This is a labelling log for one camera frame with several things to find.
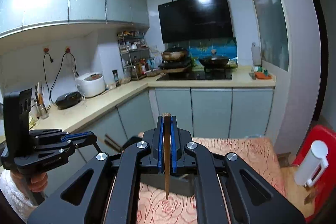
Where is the dark chopstick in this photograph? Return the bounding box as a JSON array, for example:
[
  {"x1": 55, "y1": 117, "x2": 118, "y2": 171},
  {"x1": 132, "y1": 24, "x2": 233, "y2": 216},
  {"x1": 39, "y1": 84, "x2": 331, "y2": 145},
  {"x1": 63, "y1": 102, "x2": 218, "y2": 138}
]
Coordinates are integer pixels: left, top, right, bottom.
[{"x1": 104, "y1": 134, "x2": 123, "y2": 153}]

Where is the light tan chopstick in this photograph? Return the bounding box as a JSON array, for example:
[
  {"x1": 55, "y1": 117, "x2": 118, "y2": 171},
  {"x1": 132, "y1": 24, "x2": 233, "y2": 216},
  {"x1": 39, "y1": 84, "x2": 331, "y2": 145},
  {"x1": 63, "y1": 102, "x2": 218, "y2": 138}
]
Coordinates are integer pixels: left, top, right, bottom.
[{"x1": 163, "y1": 113, "x2": 171, "y2": 200}]

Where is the white fuzzy sleeve forearm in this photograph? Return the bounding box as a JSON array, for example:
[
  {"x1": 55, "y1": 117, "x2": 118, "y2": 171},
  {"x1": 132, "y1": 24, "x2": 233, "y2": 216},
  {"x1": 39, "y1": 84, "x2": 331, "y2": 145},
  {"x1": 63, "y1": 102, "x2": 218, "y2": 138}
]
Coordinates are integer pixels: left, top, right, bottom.
[{"x1": 1, "y1": 170, "x2": 37, "y2": 223}]

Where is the glass jar with utensils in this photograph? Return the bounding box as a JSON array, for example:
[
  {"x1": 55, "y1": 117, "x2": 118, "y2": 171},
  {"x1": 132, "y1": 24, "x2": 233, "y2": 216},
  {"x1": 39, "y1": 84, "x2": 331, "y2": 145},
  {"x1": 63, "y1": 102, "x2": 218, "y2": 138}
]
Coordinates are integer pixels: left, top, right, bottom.
[{"x1": 35, "y1": 81, "x2": 49, "y2": 119}]

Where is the person left hand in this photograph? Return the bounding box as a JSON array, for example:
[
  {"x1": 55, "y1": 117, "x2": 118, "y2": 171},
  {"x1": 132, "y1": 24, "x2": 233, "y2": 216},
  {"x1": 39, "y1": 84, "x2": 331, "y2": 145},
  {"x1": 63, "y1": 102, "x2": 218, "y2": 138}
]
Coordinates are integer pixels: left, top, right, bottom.
[{"x1": 10, "y1": 170, "x2": 48, "y2": 195}]

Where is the dark green utensil holder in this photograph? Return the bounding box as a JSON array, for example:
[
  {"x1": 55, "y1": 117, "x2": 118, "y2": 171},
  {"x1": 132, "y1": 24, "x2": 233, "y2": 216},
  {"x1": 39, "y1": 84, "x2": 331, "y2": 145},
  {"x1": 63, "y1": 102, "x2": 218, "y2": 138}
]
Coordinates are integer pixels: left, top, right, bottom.
[{"x1": 123, "y1": 135, "x2": 197, "y2": 197}]

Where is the black electric griddle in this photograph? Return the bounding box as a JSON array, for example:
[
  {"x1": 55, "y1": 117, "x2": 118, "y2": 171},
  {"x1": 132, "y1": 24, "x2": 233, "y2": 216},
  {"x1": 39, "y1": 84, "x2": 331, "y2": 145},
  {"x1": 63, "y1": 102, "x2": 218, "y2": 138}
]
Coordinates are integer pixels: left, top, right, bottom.
[{"x1": 55, "y1": 92, "x2": 82, "y2": 110}]

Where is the white rice cooker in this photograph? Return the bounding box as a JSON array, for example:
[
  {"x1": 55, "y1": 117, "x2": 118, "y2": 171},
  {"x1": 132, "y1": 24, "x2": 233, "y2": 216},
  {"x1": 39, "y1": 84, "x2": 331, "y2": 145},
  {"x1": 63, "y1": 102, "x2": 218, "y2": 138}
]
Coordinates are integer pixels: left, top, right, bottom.
[{"x1": 76, "y1": 72, "x2": 106, "y2": 98}]

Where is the pepper grinder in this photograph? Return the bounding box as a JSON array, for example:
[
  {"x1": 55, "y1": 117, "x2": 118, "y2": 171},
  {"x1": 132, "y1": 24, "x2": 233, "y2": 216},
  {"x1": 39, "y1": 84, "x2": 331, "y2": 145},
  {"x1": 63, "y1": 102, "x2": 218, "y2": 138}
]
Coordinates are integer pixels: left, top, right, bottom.
[{"x1": 112, "y1": 69, "x2": 121, "y2": 87}]

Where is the black glass cooktop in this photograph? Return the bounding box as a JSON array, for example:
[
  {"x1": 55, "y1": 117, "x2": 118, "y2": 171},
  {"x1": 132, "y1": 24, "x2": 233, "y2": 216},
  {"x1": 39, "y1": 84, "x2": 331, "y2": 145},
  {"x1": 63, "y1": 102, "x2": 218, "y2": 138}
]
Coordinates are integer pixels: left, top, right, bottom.
[{"x1": 158, "y1": 69, "x2": 232, "y2": 81}]

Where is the metal spice rack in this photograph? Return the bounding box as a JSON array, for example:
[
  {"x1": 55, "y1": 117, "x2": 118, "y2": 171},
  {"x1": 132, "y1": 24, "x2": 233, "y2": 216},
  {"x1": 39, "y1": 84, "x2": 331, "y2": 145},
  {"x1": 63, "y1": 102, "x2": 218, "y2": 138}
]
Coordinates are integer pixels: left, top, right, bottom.
[{"x1": 117, "y1": 31, "x2": 150, "y2": 81}]

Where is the black wok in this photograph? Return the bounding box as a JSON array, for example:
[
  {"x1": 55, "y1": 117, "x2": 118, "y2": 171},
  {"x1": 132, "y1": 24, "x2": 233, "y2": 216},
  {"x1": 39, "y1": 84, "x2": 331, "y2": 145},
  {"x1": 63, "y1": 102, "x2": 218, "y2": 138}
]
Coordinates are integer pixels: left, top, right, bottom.
[{"x1": 199, "y1": 55, "x2": 229, "y2": 69}]

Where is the brown clay pot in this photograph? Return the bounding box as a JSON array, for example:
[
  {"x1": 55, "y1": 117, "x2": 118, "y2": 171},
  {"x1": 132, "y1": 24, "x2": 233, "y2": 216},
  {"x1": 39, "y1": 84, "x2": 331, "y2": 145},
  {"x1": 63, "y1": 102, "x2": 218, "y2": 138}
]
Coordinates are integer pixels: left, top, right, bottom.
[{"x1": 162, "y1": 47, "x2": 188, "y2": 61}]

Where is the orange cloth on counter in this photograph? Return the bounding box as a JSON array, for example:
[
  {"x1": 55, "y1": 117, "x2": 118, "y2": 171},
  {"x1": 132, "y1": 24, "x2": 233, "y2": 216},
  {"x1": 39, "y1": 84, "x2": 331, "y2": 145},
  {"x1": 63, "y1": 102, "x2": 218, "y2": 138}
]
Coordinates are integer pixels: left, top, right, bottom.
[{"x1": 254, "y1": 72, "x2": 272, "y2": 80}]

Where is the white electric kettle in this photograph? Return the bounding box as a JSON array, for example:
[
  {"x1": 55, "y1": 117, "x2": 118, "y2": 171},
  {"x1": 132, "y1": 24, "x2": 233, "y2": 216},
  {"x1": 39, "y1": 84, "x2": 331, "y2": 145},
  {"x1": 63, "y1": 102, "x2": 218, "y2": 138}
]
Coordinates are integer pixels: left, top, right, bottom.
[{"x1": 294, "y1": 140, "x2": 329, "y2": 187}]

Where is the white plastic jug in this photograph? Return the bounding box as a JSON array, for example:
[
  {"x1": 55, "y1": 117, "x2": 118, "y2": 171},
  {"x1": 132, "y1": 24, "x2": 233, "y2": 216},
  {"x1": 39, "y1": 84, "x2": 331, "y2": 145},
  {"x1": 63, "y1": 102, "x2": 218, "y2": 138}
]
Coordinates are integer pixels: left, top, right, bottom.
[{"x1": 251, "y1": 42, "x2": 262, "y2": 67}]

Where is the red plastic chair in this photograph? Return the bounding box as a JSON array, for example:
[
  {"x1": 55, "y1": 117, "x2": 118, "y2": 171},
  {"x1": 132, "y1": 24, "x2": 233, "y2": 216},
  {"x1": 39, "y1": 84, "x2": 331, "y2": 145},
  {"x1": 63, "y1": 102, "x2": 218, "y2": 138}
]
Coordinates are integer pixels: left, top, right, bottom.
[{"x1": 293, "y1": 125, "x2": 335, "y2": 223}]

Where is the black range hood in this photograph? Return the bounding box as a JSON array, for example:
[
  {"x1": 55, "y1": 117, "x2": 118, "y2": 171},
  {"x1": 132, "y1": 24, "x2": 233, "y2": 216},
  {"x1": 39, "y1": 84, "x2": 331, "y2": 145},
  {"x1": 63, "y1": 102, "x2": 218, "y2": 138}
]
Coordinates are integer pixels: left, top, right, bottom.
[{"x1": 158, "y1": 0, "x2": 234, "y2": 44}]

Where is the black power cable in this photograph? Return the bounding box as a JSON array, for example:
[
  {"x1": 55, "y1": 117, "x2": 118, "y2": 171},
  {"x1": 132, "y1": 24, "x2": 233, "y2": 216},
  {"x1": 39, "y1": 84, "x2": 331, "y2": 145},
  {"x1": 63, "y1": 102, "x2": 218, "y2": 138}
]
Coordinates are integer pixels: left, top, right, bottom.
[
  {"x1": 49, "y1": 47, "x2": 79, "y2": 104},
  {"x1": 42, "y1": 47, "x2": 55, "y2": 109}
]

